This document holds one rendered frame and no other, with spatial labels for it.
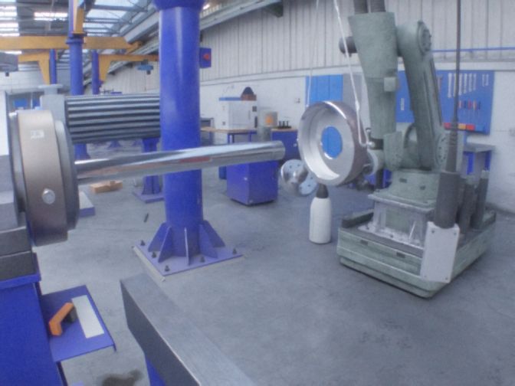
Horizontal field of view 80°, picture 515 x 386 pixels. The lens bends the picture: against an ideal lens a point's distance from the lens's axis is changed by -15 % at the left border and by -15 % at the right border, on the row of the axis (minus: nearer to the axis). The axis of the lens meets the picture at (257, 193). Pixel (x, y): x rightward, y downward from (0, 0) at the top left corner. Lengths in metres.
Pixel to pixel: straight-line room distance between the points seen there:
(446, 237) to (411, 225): 1.87
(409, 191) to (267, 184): 2.32
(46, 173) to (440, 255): 0.89
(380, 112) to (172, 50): 1.58
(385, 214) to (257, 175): 2.10
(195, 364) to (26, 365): 0.41
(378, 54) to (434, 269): 1.47
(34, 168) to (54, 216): 0.12
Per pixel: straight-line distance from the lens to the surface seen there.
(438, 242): 0.79
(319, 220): 3.27
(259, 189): 4.46
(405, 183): 2.65
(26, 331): 0.82
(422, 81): 2.21
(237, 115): 7.86
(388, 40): 2.09
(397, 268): 2.60
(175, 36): 2.81
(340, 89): 6.03
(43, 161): 0.89
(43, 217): 0.91
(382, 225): 2.78
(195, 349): 0.63
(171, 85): 2.77
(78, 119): 4.55
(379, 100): 2.10
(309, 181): 1.81
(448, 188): 0.75
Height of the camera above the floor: 1.26
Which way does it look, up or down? 14 degrees down
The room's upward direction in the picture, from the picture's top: straight up
